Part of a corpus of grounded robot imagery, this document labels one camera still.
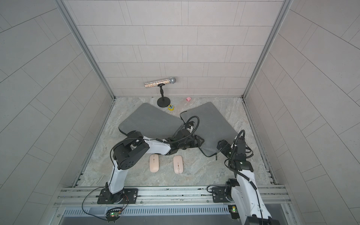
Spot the pink computer mouse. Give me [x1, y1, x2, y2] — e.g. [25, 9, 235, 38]
[149, 154, 159, 173]
[173, 155, 184, 174]

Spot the grey laptop bag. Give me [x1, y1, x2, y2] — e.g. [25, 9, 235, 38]
[180, 102, 238, 157]
[118, 103, 183, 139]

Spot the aluminium mounting rail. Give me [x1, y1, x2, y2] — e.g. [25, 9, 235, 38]
[52, 185, 291, 207]

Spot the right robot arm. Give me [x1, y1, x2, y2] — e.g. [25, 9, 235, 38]
[217, 130, 280, 225]

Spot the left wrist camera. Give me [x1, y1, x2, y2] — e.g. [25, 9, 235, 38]
[186, 125, 194, 133]

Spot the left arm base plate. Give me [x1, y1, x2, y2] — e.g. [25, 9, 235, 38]
[97, 187, 138, 204]

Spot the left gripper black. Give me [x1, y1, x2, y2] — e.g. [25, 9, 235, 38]
[178, 135, 206, 149]

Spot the black microphone stand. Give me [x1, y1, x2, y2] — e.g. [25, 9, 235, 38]
[157, 83, 171, 108]

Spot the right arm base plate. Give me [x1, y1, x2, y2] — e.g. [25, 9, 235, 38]
[211, 186, 233, 203]

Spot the glitter microphone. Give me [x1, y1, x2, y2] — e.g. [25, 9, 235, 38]
[144, 77, 176, 88]

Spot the left circuit board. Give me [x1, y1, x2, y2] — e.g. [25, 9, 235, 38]
[106, 207, 123, 223]

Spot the right circuit board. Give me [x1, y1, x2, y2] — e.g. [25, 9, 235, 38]
[228, 205, 240, 220]

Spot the black cable left base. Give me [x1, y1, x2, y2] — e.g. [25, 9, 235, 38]
[81, 187, 113, 221]

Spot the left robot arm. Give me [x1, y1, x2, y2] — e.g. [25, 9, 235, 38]
[103, 129, 204, 203]

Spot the circuit board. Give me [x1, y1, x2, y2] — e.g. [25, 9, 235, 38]
[228, 205, 240, 220]
[106, 207, 123, 223]

